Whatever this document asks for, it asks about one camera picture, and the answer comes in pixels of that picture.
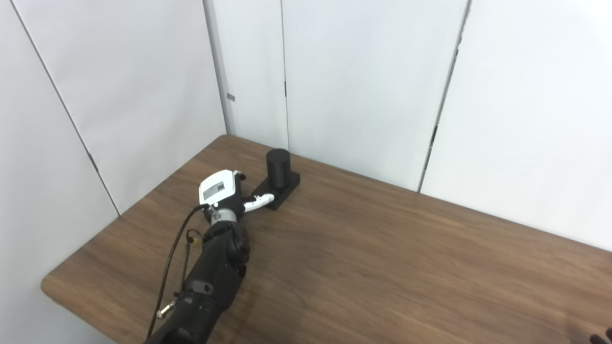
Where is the white and black left hand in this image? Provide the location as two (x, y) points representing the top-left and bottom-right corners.
(198, 169), (275, 223)

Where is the black peg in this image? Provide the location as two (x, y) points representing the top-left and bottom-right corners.
(252, 148), (301, 211)

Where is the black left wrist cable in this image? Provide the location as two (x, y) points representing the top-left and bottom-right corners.
(146, 204), (211, 341)

